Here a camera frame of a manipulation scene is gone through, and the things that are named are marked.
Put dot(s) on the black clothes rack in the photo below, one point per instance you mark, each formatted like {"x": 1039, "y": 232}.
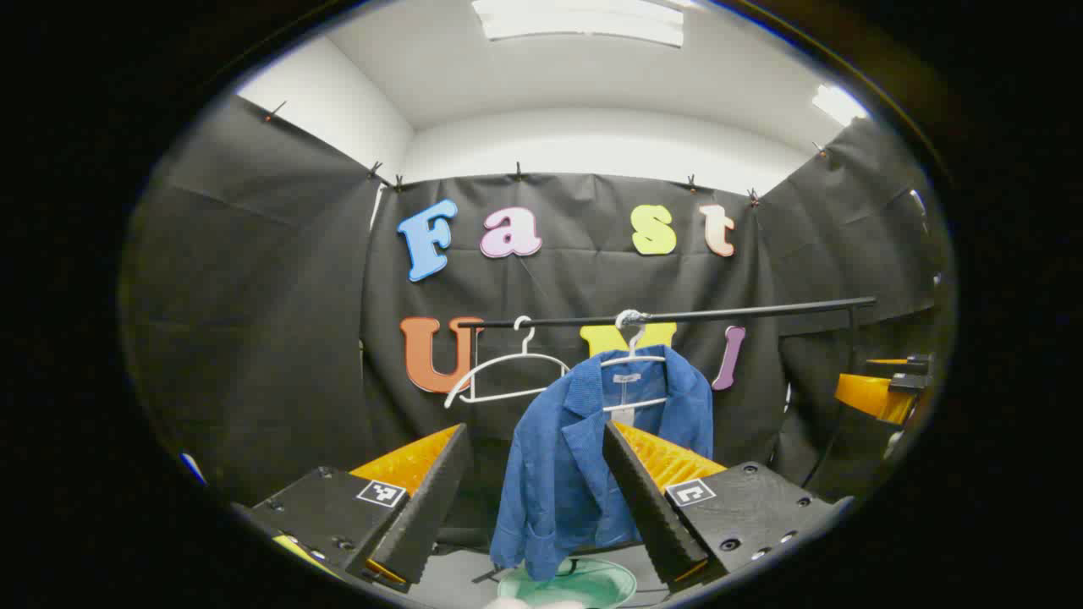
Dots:
{"x": 744, "y": 312}

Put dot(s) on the long ceiling light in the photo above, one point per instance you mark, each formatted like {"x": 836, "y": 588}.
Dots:
{"x": 584, "y": 21}

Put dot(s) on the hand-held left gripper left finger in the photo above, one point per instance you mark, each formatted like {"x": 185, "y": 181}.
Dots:
{"x": 427, "y": 507}

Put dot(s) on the small ceiling light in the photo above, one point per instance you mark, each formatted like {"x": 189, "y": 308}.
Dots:
{"x": 838, "y": 103}

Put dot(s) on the mint green laundry hamper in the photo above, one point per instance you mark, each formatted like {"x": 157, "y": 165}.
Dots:
{"x": 592, "y": 585}

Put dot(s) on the black backdrop cloth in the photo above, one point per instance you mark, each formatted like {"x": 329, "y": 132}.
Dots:
{"x": 271, "y": 321}

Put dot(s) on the white hanger with jacket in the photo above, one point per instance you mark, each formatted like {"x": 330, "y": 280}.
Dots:
{"x": 633, "y": 359}

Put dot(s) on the empty white hanger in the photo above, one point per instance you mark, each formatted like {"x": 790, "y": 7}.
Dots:
{"x": 508, "y": 359}

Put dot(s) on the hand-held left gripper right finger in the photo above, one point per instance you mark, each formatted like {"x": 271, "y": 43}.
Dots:
{"x": 647, "y": 499}

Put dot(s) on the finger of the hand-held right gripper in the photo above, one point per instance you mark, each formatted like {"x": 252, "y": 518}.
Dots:
{"x": 871, "y": 396}
{"x": 909, "y": 364}

